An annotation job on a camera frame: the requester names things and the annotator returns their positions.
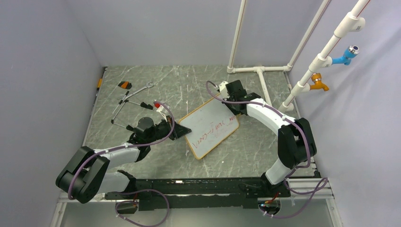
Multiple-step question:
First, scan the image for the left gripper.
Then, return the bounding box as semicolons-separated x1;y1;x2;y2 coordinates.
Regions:
147;115;192;144

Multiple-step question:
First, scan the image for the yellow framed whiteboard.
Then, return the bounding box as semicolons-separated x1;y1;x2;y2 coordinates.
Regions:
178;98;240;160

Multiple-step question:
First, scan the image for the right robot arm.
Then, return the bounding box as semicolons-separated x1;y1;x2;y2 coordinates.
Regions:
219;80;317;196

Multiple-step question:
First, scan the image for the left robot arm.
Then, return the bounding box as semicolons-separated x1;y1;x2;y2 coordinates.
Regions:
55;116;191;203

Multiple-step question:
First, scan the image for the silver wrench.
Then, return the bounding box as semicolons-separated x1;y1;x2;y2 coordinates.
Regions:
119;81;155;99

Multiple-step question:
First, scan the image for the orange black small object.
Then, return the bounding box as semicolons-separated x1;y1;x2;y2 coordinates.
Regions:
118;81;132;89

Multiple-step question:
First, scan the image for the orange faucet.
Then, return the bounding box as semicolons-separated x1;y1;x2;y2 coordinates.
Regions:
310;73;329;91

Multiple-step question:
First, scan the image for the blue faucet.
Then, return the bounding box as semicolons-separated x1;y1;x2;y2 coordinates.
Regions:
332;45;360;66

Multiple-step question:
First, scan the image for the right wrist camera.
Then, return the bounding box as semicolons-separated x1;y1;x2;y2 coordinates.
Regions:
219;81;229;100

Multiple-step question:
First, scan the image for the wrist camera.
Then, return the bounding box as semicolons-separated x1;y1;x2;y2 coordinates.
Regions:
219;81;229;100
154;101;169;121

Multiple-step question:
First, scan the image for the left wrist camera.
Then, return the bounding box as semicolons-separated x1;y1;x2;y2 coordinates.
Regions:
154;101;169;121

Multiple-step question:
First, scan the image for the wire whiteboard stand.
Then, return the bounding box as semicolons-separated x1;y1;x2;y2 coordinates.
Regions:
110;91;154;131

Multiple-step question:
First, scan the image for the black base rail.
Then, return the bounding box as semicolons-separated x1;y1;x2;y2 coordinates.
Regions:
103;177;290;211

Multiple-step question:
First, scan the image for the yellow black tool at wall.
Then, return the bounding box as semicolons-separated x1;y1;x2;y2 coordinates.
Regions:
96;78;102;92

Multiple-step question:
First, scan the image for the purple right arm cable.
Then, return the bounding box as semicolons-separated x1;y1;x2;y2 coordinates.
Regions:
205;80;329;219

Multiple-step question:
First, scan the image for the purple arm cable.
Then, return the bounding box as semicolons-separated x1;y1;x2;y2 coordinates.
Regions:
205;80;329;219
67;101;176;227

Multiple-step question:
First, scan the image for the aluminium frame rail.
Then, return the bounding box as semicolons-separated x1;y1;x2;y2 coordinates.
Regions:
49;178;344;227

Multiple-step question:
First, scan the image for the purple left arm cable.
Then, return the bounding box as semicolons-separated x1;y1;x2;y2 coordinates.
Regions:
67;101;176;227

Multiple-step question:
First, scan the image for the white PVC pipe frame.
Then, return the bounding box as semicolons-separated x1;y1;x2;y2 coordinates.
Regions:
227;0;370;112

